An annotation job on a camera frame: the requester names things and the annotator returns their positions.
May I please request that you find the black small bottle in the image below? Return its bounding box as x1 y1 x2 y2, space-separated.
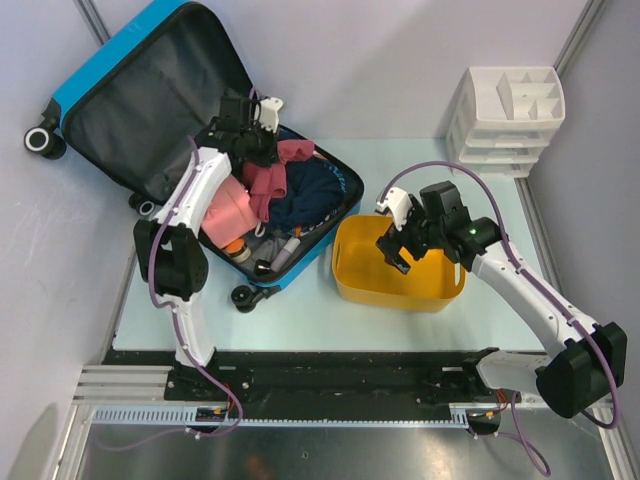
254 259 272 277

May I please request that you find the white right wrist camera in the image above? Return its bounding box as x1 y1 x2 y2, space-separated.
375 187 413 231

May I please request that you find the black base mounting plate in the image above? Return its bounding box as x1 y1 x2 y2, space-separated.
99 349 551 422

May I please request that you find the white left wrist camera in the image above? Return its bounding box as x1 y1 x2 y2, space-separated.
254 97 284 133

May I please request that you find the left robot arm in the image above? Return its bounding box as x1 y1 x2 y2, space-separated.
134 93 284 400

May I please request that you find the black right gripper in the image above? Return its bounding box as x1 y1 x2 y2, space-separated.
376 196 445 274

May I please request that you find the lilac cosmetic tube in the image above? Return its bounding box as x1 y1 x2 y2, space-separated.
271 237 301 272

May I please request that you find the yellow plastic basket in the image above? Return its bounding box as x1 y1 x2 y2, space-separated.
331 214 467 314

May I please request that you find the aluminium frame rail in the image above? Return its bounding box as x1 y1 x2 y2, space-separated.
73 365 171 405

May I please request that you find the pink folded cloth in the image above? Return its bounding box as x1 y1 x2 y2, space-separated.
201 176 258 249

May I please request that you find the blue fish-print kids suitcase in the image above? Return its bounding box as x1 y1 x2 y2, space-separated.
24 1 364 312

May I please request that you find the white plastic drawer organizer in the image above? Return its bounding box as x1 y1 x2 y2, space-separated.
445 66 566 179

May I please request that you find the dark red garment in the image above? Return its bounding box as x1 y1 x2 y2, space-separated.
242 140 315 223

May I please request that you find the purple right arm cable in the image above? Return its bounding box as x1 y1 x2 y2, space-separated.
377 160 622 476

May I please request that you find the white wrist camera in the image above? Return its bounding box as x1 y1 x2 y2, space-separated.
254 97 284 133
375 187 413 231

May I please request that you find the grey slotted cable duct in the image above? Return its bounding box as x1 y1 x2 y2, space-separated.
89 402 506 429

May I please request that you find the orange lidded jar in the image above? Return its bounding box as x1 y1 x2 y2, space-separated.
225 238 251 265

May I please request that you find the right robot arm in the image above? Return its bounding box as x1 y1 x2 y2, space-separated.
376 181 627 418

